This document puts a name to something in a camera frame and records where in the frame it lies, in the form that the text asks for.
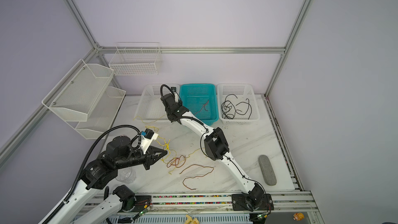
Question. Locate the white wire wall basket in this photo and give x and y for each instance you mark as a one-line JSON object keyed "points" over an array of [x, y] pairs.
{"points": [[136, 59]]}

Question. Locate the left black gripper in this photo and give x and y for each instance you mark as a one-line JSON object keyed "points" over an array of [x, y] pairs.
{"points": [[150, 158]]}

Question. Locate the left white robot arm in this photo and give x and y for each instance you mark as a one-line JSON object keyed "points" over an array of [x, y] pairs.
{"points": [[92, 177]]}

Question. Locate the yellow object at front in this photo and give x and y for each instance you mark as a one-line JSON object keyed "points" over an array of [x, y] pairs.
{"points": [[191, 220]]}

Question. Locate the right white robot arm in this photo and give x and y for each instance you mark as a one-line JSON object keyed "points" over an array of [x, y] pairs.
{"points": [[214, 146]]}

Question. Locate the white plastic basket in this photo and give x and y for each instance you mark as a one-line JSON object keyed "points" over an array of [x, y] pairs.
{"points": [[150, 108], [237, 104]]}

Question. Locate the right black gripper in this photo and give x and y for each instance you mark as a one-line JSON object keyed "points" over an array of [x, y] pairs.
{"points": [[180, 103]]}

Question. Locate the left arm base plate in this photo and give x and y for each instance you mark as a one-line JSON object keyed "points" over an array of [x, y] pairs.
{"points": [[135, 204]]}

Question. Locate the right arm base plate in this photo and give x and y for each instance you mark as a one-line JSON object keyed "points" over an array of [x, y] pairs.
{"points": [[243, 202]]}

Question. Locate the aluminium front rail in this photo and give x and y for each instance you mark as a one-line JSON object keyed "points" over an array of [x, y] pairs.
{"points": [[211, 203]]}

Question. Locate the teal plastic basket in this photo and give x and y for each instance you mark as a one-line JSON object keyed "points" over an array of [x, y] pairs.
{"points": [[201, 101]]}

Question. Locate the white two-tier mesh shelf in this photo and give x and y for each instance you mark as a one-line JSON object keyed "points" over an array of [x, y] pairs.
{"points": [[86, 100]]}

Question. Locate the right white plastic basket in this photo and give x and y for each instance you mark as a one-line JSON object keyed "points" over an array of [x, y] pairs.
{"points": [[237, 104]]}

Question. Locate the left white plastic basket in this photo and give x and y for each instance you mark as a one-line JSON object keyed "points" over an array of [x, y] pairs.
{"points": [[150, 108]]}

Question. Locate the orange round object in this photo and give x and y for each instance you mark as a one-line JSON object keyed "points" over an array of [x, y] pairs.
{"points": [[298, 216]]}

